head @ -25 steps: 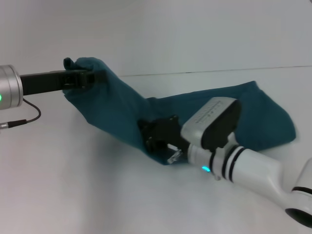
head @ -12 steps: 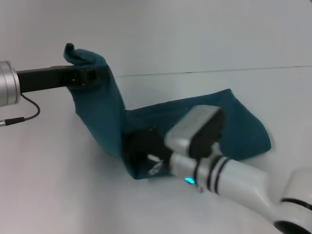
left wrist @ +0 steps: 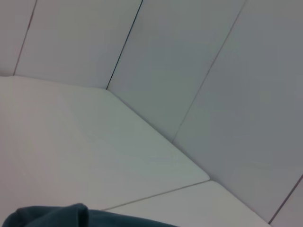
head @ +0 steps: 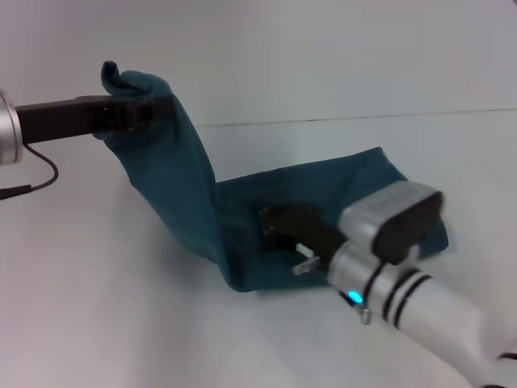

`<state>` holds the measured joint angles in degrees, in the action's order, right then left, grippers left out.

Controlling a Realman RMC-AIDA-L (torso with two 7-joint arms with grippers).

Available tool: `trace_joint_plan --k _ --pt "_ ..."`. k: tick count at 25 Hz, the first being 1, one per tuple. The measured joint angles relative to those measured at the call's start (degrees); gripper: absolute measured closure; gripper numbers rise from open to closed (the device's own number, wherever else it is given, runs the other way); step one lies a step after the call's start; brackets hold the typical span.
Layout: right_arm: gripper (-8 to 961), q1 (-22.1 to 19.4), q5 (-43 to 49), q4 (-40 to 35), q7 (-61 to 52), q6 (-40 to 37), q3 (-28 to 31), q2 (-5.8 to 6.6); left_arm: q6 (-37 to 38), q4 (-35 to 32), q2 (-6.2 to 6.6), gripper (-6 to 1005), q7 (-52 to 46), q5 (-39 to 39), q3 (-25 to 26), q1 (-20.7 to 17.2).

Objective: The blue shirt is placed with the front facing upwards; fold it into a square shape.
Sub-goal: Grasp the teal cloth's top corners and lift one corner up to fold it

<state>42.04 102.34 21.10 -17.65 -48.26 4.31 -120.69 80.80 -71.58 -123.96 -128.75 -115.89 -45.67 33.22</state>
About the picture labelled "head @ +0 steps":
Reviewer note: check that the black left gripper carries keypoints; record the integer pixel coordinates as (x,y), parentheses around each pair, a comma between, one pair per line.
(68,117)

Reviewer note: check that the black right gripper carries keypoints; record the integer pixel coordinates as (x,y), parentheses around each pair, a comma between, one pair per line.
(307,230)

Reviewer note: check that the teal blue FREE t-shirt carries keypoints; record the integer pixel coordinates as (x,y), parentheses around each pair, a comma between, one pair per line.
(182,174)

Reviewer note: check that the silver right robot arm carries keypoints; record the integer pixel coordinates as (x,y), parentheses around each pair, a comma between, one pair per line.
(424,319)

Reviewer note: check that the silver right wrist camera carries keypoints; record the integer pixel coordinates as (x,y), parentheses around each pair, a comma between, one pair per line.
(396,218)

